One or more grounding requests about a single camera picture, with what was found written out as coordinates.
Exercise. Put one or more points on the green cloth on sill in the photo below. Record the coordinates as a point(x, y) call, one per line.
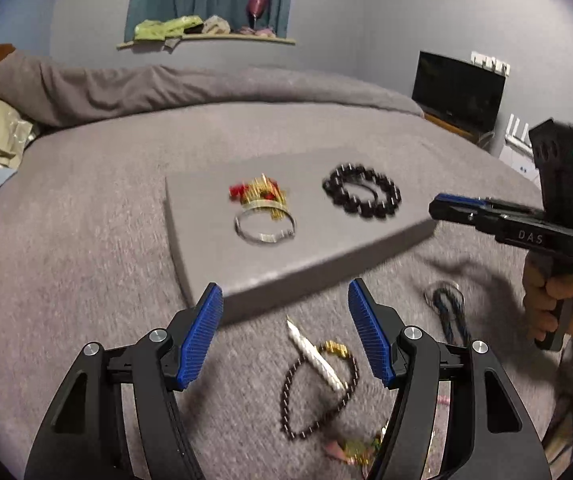
point(167, 33)

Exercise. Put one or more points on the grey duvet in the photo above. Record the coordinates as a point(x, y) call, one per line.
point(59, 96)

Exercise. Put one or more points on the white wall hooks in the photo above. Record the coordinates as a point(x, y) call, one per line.
point(490, 63)

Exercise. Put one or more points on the wooden window sill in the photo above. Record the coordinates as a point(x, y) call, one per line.
point(200, 37)

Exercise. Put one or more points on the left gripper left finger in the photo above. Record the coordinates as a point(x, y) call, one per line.
point(83, 433)

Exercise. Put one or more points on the beige cloth on sill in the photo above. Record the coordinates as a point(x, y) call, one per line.
point(216, 25)

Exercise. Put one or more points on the person's right hand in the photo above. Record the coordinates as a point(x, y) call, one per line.
point(541, 297)

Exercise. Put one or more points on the black television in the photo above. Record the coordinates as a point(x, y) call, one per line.
point(466, 95)

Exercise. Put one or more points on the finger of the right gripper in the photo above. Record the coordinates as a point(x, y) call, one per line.
point(485, 220)
point(488, 202)

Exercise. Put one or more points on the silver bangle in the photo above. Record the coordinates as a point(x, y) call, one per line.
point(265, 222)

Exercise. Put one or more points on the white router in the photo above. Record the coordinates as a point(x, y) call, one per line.
point(517, 151)

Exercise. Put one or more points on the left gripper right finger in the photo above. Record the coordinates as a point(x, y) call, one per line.
point(489, 433)

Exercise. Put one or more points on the grey flat box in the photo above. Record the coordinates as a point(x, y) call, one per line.
point(260, 263)

